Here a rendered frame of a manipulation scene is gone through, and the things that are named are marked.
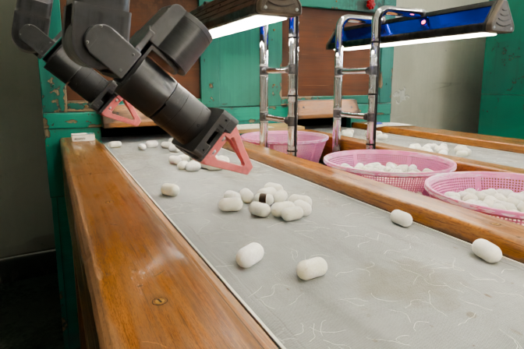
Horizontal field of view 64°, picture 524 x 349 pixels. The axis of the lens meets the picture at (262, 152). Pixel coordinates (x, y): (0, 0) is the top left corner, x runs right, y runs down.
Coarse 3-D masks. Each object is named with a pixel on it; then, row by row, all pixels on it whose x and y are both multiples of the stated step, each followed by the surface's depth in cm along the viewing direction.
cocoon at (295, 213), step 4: (288, 208) 58; (292, 208) 58; (296, 208) 59; (300, 208) 59; (284, 212) 58; (288, 212) 58; (292, 212) 58; (296, 212) 58; (300, 212) 59; (284, 216) 58; (288, 216) 58; (292, 216) 58; (296, 216) 58; (300, 216) 59; (288, 220) 58
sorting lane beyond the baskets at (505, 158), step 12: (360, 132) 159; (396, 144) 130; (408, 144) 130; (420, 144) 130; (456, 144) 130; (456, 156) 110; (468, 156) 110; (480, 156) 110; (492, 156) 110; (504, 156) 110; (516, 156) 110
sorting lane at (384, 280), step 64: (192, 192) 74; (256, 192) 74; (320, 192) 74; (320, 256) 47; (384, 256) 47; (448, 256) 47; (256, 320) 34; (320, 320) 34; (384, 320) 34; (448, 320) 34; (512, 320) 34
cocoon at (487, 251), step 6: (480, 240) 46; (486, 240) 46; (474, 246) 46; (480, 246) 46; (486, 246) 45; (492, 246) 45; (474, 252) 47; (480, 252) 45; (486, 252) 45; (492, 252) 44; (498, 252) 44; (486, 258) 45; (492, 258) 44; (498, 258) 44
